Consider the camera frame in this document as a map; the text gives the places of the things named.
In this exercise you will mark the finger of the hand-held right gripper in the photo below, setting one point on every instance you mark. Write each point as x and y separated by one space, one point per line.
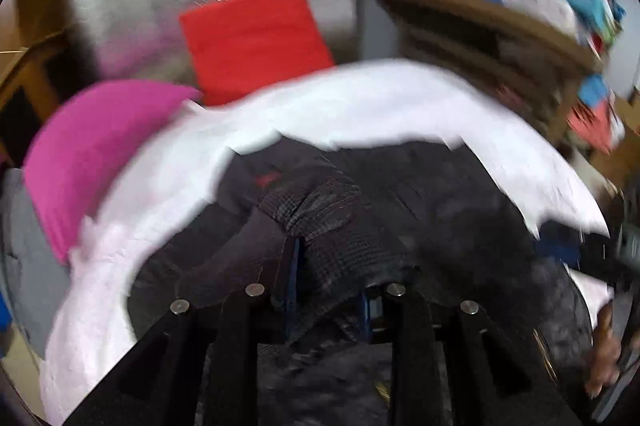
585 253

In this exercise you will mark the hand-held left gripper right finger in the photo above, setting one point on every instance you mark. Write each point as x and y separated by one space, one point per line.
367 317

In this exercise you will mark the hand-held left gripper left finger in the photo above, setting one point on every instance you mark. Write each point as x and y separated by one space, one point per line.
290 306

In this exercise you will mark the black garment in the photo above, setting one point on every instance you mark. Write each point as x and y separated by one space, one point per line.
450 216

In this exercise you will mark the person's right hand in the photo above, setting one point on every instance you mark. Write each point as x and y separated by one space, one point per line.
602 356

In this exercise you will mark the white blanket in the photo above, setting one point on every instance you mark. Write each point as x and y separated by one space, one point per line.
350 106

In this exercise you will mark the wooden shelf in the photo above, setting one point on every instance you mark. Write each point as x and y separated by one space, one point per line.
500 36

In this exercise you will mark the pink pillow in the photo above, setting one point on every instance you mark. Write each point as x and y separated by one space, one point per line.
90 146

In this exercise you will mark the white and blue box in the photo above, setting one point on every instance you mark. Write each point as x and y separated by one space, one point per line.
530 1

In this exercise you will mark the folded red cloth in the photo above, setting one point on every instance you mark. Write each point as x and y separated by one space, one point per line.
250 41

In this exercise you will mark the grey cloth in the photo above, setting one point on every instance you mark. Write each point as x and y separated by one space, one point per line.
25 266

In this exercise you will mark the wooden bed frame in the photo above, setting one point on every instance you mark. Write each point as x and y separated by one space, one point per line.
35 6

